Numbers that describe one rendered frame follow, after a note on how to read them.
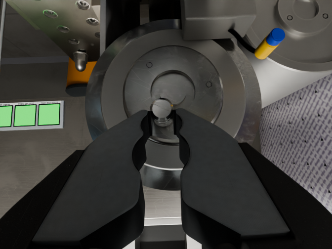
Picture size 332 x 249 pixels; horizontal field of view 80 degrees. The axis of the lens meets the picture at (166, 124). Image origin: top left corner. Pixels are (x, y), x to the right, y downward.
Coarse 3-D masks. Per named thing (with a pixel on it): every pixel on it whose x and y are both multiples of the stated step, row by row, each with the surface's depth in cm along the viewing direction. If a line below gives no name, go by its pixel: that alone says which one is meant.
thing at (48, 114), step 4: (56, 104) 50; (40, 108) 50; (44, 108) 50; (48, 108) 50; (52, 108) 50; (56, 108) 50; (40, 112) 50; (44, 112) 50; (48, 112) 50; (52, 112) 50; (56, 112) 50; (40, 116) 49; (44, 116) 49; (48, 116) 49; (52, 116) 49; (56, 116) 49; (40, 120) 49; (44, 120) 49; (48, 120) 49; (52, 120) 49; (56, 120) 49; (40, 124) 49
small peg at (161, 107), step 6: (156, 102) 12; (162, 102) 12; (168, 102) 12; (150, 108) 12; (156, 108) 12; (162, 108) 12; (168, 108) 12; (156, 114) 12; (162, 114) 12; (168, 114) 12; (156, 120) 12; (162, 120) 12; (168, 120) 12; (162, 126) 14
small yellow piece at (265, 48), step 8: (232, 32) 15; (272, 32) 11; (280, 32) 11; (240, 40) 14; (264, 40) 12; (272, 40) 11; (280, 40) 11; (248, 48) 14; (256, 48) 13; (264, 48) 12; (272, 48) 12; (256, 56) 13; (264, 56) 13
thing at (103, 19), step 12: (108, 0) 20; (120, 0) 25; (132, 0) 35; (108, 12) 19; (120, 12) 25; (132, 12) 34; (108, 24) 19; (120, 24) 24; (132, 24) 34; (108, 36) 19
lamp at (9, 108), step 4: (0, 108) 50; (4, 108) 50; (8, 108) 50; (0, 112) 50; (4, 112) 50; (8, 112) 50; (0, 116) 50; (4, 116) 50; (8, 116) 50; (0, 120) 50; (4, 120) 50; (8, 120) 49; (0, 124) 49; (4, 124) 49; (8, 124) 49
